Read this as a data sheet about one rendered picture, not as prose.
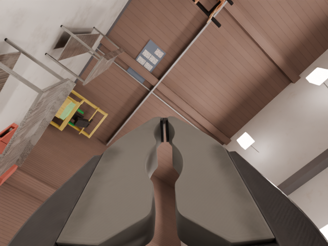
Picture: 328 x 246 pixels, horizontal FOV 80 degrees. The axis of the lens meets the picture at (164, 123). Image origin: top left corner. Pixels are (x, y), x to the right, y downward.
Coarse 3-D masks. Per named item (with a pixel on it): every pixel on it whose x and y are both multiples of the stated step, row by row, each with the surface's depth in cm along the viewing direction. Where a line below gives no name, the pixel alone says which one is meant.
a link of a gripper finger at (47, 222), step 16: (96, 160) 9; (80, 176) 8; (64, 192) 7; (80, 192) 7; (48, 208) 7; (64, 208) 7; (32, 224) 6; (48, 224) 6; (64, 224) 6; (16, 240) 6; (32, 240) 6; (48, 240) 6
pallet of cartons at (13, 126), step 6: (12, 126) 480; (0, 132) 450; (12, 132) 469; (0, 138) 442; (6, 138) 453; (0, 144) 436; (6, 144) 444; (0, 150) 429; (12, 168) 456; (6, 174) 440; (0, 180) 432
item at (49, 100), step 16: (16, 48) 258; (0, 64) 208; (0, 80) 261; (64, 80) 270; (48, 96) 244; (64, 96) 291; (32, 112) 230; (48, 112) 300; (32, 128) 281; (16, 144) 263; (32, 144) 321; (0, 160) 251; (16, 160) 329
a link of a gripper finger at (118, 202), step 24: (120, 144) 10; (144, 144) 9; (96, 168) 8; (120, 168) 8; (144, 168) 8; (96, 192) 7; (120, 192) 7; (144, 192) 7; (72, 216) 6; (96, 216) 6; (120, 216) 6; (144, 216) 6; (72, 240) 6; (96, 240) 6; (120, 240) 6; (144, 240) 7
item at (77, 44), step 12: (72, 36) 371; (84, 36) 438; (96, 36) 521; (72, 48) 421; (84, 48) 501; (120, 48) 544; (60, 60) 404; (108, 60) 392; (72, 72) 400; (96, 72) 435; (84, 84) 407
